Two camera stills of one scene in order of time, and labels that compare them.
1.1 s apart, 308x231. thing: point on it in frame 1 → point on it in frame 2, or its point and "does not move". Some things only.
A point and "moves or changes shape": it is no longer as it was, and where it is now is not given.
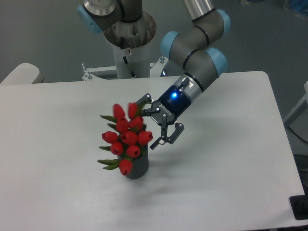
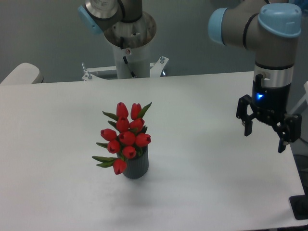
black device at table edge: x=299 y=204 does not move
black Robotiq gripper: x=173 y=103 → x=269 y=104
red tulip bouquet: x=129 y=139 moves or changes shape
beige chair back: x=24 y=73 does not move
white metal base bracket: x=156 y=70 does not move
